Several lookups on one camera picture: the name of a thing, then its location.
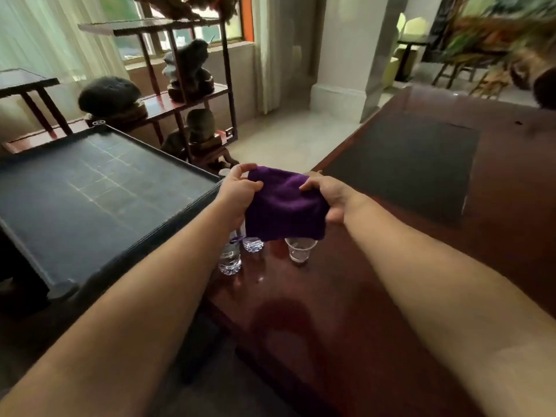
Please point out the round dark ornamental stone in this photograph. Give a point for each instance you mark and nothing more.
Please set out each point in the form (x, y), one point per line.
(110, 99)

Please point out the tall dark ornamental stone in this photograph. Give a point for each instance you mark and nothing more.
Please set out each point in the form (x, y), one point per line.
(189, 69)

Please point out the person's left thumb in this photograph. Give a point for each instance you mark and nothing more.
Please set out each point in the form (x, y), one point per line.
(251, 187)

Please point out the dark wooden display shelf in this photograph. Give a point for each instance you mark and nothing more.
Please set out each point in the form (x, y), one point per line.
(182, 91)

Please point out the yellow-green chair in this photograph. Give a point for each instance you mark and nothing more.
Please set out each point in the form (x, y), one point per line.
(402, 49)

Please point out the person's left hand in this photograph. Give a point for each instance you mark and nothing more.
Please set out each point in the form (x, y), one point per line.
(234, 193)

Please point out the dark carved ornament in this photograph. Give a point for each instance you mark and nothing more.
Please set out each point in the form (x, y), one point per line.
(186, 6)

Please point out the small brown ornamental stone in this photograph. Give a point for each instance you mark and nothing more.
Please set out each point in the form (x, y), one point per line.
(197, 136)

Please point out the wooden easel stand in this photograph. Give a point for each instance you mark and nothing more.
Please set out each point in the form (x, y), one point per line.
(473, 69)

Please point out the person's left forearm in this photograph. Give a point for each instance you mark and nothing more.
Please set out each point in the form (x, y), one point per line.
(117, 317)

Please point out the dark root carving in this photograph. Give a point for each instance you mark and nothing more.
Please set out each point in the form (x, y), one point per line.
(536, 78)

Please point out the person's right thumb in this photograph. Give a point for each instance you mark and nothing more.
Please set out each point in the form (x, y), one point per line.
(313, 184)

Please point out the person's right hand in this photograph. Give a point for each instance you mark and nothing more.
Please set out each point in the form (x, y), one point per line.
(332, 197)

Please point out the white pillar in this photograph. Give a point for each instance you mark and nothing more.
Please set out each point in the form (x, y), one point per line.
(352, 56)

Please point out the clear plastic cup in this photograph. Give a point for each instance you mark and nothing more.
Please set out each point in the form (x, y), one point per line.
(300, 249)

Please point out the dark tea tray table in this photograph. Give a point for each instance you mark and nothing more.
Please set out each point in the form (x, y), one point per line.
(87, 199)

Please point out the person's right forearm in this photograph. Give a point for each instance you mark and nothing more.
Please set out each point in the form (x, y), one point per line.
(451, 299)

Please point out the white sheer curtain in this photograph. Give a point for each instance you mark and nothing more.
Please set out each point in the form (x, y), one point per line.
(278, 47)
(47, 52)

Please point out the clear plastic water bottle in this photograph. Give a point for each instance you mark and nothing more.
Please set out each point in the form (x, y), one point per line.
(253, 244)
(229, 258)

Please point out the colourful painting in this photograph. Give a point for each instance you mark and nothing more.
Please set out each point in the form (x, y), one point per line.
(486, 25)

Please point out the dark desk mat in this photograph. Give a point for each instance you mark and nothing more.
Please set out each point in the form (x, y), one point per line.
(408, 164)

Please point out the purple cloth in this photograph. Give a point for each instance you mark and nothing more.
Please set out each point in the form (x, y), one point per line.
(284, 204)

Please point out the dark wooden side table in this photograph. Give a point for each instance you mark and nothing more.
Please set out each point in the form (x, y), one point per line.
(28, 99)

